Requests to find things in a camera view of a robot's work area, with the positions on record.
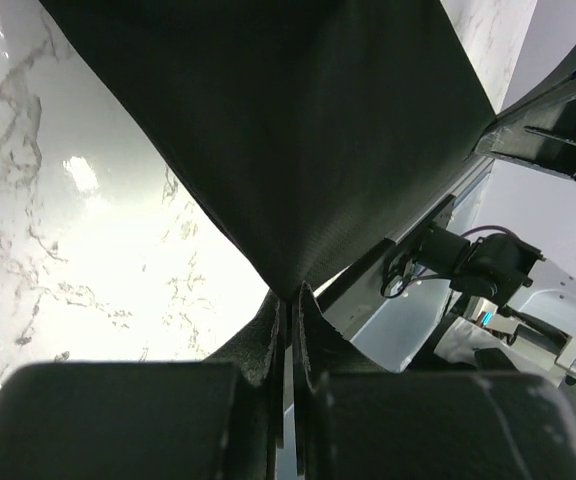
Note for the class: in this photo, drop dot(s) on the black t shirt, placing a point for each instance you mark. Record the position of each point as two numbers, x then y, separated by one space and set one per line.
306 130

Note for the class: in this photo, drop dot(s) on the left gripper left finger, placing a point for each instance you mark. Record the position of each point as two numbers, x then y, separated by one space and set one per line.
219 418

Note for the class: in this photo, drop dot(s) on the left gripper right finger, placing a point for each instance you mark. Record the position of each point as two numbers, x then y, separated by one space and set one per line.
356 420

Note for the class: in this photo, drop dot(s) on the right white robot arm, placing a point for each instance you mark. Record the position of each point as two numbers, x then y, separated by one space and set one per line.
493 267

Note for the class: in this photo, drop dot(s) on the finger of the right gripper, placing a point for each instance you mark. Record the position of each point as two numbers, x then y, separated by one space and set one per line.
539 130

